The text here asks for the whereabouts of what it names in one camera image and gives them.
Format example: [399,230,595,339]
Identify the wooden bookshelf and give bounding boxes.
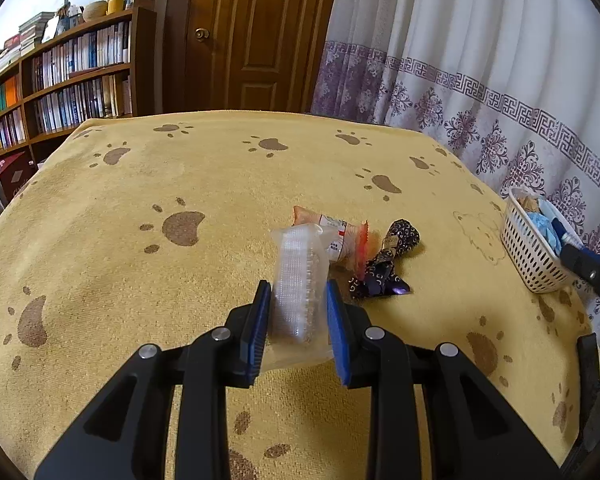
[0,7,156,161]

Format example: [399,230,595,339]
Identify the brown wooden door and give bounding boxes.
[162,0,343,116]

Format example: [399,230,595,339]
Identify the yellow paw-print blanket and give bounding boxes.
[0,110,600,480]

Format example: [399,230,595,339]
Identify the white curtain with purple pattern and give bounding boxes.
[310,0,600,311]

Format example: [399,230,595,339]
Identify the dark purple patterned snack packet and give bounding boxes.
[377,218,423,263]
[346,255,412,301]

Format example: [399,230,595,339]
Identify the woven round basket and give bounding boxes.
[82,1,110,23]

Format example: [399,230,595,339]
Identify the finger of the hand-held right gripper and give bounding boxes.
[560,242,600,321]

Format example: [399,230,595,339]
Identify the rows of books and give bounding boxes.
[0,10,133,156]

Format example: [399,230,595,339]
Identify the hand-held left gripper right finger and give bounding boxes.
[326,280,563,480]

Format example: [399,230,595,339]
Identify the white plastic basket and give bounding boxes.
[500,187,588,293]

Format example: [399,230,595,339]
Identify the red cardboard box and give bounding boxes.
[0,152,36,241]

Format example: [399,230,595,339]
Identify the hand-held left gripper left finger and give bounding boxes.
[34,280,272,480]

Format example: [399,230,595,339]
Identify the black curved frame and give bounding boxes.
[577,332,600,461]

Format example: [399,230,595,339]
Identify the clear plastic snack packet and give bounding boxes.
[270,224,338,373]

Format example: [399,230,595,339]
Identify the white and orange snack packet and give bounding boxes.
[291,205,371,278]

